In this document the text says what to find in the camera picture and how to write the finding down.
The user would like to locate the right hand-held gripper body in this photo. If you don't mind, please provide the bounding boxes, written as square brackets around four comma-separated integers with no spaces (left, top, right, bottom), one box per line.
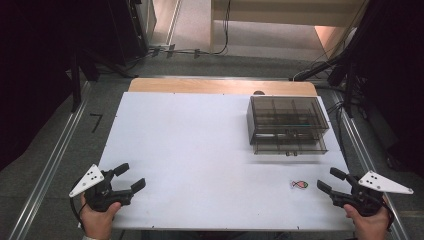
[331,170,415,217]

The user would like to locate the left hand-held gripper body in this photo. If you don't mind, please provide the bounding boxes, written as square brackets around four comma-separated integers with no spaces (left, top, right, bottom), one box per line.
[68,163,135,213]

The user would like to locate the grey translucent drawer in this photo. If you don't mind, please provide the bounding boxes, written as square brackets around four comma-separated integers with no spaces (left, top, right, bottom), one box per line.
[251,134,329,157]

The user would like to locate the grey translucent drawer cabinet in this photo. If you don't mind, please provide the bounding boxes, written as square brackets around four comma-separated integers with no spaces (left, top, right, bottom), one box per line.
[246,95,331,157]

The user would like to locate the person's left hand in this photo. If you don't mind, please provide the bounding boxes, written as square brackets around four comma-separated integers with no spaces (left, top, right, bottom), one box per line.
[79,194,123,240]

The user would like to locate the person's right hand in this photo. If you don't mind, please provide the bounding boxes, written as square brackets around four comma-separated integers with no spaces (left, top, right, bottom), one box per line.
[343,198,393,240]

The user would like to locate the white board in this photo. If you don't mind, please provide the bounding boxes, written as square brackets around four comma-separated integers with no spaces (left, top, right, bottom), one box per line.
[98,91,355,232]

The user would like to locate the black metal stand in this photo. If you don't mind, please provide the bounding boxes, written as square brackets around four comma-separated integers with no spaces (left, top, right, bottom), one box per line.
[289,49,356,118]
[68,46,134,113]

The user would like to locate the dark curtain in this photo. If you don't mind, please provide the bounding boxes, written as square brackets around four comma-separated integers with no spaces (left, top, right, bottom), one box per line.
[346,0,424,179]
[0,0,149,172]

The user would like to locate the wooden table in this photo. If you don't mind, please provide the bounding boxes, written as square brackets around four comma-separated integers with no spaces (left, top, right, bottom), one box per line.
[127,77,319,97]

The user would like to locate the beige wooden furniture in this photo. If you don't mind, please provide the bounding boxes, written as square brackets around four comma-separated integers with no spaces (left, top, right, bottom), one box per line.
[209,0,369,62]

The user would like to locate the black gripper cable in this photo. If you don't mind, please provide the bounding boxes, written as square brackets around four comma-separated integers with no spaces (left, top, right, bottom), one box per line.
[382,198,396,232]
[68,178,88,231]

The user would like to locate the metal floor rail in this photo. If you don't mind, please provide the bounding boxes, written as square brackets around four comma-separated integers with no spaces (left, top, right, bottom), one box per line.
[7,80,92,240]
[329,90,412,240]

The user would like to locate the black cables beside table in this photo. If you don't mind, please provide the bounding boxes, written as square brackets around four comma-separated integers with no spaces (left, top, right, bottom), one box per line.
[325,99,349,159]

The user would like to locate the black floor cables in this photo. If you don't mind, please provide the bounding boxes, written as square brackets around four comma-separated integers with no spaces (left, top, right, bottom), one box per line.
[146,43,214,60]

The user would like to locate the black hanging cable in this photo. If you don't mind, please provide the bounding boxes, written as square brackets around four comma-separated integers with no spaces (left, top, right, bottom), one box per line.
[213,0,232,56]

